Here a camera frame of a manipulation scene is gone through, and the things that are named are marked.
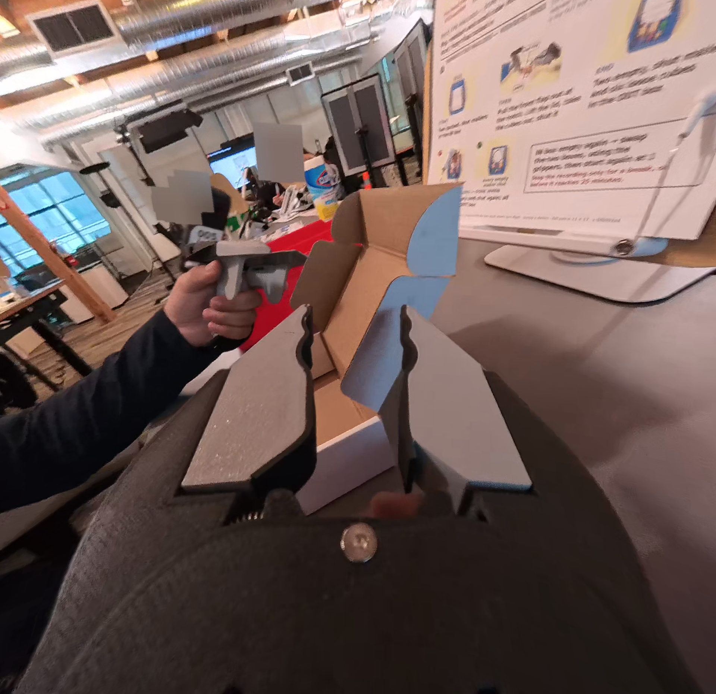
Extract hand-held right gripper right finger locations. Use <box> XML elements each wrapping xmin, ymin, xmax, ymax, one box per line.
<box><xmin>397</xmin><ymin>305</ymin><xmax>533</xmax><ymax>514</ymax></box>

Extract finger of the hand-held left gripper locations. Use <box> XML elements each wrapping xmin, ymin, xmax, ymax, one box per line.
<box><xmin>242</xmin><ymin>251</ymin><xmax>310</xmax><ymax>271</ymax></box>

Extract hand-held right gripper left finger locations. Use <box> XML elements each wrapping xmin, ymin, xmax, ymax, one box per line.
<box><xmin>180</xmin><ymin>304</ymin><xmax>318</xmax><ymax>492</ymax></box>

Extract red plastic bin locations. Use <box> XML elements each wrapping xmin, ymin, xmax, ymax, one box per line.
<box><xmin>242</xmin><ymin>220</ymin><xmax>342</xmax><ymax>352</ymax></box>

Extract white cardboard box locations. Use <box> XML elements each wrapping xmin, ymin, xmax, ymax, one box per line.
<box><xmin>187</xmin><ymin>182</ymin><xmax>464</xmax><ymax>516</ymax></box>

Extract person's left forearm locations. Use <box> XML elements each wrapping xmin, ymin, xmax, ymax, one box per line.
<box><xmin>0</xmin><ymin>308</ymin><xmax>224</xmax><ymax>511</ymax></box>

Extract person's left hand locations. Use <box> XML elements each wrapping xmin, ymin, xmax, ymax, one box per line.
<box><xmin>162</xmin><ymin>259</ymin><xmax>264</xmax><ymax>349</ymax></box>

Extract wipes canister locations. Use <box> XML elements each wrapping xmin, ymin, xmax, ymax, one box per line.
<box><xmin>305</xmin><ymin>156</ymin><xmax>346</xmax><ymax>222</ymax></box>

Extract computer monitor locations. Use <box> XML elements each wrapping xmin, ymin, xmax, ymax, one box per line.
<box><xmin>206</xmin><ymin>136</ymin><xmax>259</xmax><ymax>190</ymax></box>

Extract white low cabinet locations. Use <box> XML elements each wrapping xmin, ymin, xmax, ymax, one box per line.
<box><xmin>56</xmin><ymin>264</ymin><xmax>131</xmax><ymax>324</ymax></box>

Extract black light panel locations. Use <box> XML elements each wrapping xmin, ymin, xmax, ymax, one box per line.
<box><xmin>136</xmin><ymin>108</ymin><xmax>204</xmax><ymax>154</ymax></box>

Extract window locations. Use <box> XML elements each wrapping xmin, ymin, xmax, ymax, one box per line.
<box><xmin>0</xmin><ymin>165</ymin><xmax>113</xmax><ymax>267</ymax></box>

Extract large ceiling vent grille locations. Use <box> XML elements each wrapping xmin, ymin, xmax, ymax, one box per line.
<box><xmin>25</xmin><ymin>0</ymin><xmax>121</xmax><ymax>58</ymax></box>

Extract printed instruction sheet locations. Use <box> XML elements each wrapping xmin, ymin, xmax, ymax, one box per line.
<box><xmin>428</xmin><ymin>0</ymin><xmax>716</xmax><ymax>242</ymax></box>

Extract wooden post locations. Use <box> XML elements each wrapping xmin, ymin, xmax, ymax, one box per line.
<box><xmin>0</xmin><ymin>184</ymin><xmax>116</xmax><ymax>324</ymax></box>

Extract silver air duct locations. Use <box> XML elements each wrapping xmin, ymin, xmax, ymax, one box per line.
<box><xmin>11</xmin><ymin>20</ymin><xmax>381</xmax><ymax>147</ymax></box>
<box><xmin>0</xmin><ymin>0</ymin><xmax>297</xmax><ymax>82</ymax></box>

